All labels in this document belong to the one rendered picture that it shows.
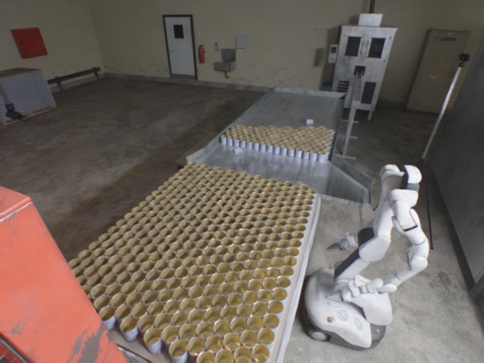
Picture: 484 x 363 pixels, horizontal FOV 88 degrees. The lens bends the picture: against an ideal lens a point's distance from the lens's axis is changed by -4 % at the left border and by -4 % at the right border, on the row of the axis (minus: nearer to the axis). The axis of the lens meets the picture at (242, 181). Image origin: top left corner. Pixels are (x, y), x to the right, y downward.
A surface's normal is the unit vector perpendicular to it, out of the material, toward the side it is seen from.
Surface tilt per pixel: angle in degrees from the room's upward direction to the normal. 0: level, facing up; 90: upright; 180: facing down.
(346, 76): 90
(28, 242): 90
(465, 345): 0
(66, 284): 90
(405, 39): 90
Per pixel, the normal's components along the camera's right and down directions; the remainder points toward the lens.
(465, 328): 0.00, -0.83
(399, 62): -0.37, 0.52
